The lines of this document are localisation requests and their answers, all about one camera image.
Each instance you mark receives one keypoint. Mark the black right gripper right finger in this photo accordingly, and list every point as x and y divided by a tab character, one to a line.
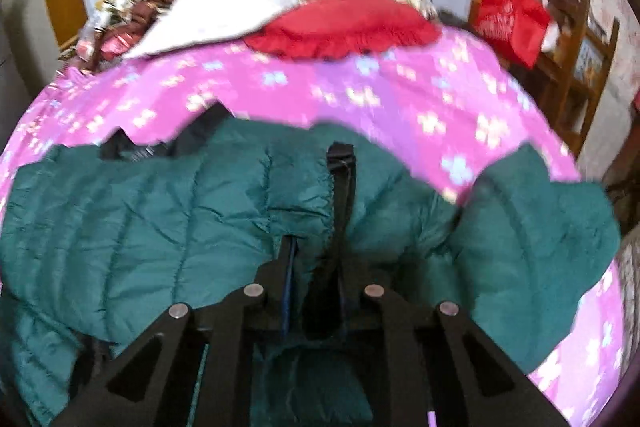
426	365

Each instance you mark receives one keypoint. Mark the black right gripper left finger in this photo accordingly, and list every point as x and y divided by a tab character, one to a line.
192	366

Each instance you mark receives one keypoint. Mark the dark green puffer jacket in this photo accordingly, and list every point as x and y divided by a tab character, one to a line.
98	241

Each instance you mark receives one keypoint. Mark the pink floral bed sheet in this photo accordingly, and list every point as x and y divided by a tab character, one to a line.
447	111

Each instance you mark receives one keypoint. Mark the wooden shelf rack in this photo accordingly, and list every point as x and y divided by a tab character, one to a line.
567	82

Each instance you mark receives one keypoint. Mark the red ruffled cushion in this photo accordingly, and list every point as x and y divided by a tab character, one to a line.
334	29

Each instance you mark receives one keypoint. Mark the red shopping bag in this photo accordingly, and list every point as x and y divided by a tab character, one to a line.
515	29

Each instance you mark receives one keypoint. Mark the white pillow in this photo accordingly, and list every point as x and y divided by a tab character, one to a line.
192	22

